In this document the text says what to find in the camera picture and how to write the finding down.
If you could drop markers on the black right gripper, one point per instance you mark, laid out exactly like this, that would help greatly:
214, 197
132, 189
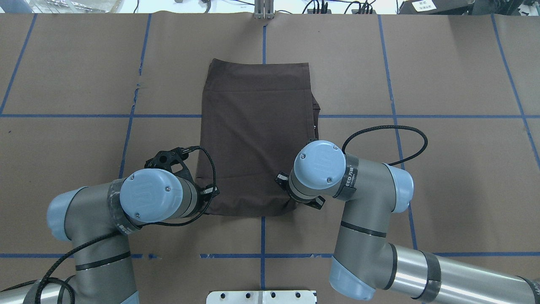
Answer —
281, 179

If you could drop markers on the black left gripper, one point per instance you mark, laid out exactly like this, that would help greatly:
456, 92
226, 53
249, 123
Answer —
208, 193

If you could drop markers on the dark brown t-shirt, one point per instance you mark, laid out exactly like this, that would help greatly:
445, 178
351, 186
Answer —
255, 118

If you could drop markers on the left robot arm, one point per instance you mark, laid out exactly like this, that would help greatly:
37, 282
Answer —
98, 220

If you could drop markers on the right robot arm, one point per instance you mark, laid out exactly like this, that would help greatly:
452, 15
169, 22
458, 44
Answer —
363, 260

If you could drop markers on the brown paper table cover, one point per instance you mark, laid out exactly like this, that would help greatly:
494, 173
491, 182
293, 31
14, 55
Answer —
86, 99

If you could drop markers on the black box with label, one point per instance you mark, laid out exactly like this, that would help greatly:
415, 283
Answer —
436, 7

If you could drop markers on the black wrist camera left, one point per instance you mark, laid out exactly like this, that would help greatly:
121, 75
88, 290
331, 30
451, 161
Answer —
172, 161

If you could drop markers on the white metal base plate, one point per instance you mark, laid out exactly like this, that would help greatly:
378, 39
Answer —
263, 297

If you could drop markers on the aluminium profile post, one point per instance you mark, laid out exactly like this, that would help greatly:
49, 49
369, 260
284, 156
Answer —
264, 9

